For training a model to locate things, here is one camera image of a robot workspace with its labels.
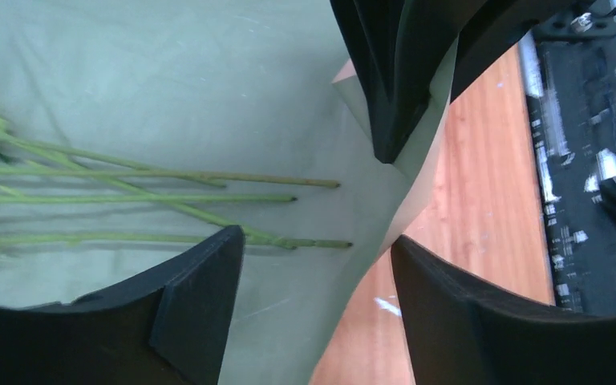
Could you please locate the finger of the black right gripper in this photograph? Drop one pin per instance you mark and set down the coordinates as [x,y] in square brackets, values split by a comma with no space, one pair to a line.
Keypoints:
[396,47]
[496,27]

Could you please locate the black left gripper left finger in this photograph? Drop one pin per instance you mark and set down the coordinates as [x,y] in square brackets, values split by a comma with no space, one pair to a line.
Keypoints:
[167,325]

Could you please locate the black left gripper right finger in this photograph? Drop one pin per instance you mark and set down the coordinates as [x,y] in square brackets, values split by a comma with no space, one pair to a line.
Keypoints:
[462,329]

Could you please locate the green and tan wrapping paper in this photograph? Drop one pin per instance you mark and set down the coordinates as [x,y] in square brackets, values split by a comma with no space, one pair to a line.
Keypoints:
[263,94]

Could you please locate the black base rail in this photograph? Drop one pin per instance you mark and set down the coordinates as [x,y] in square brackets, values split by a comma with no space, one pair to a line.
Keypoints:
[570,93]

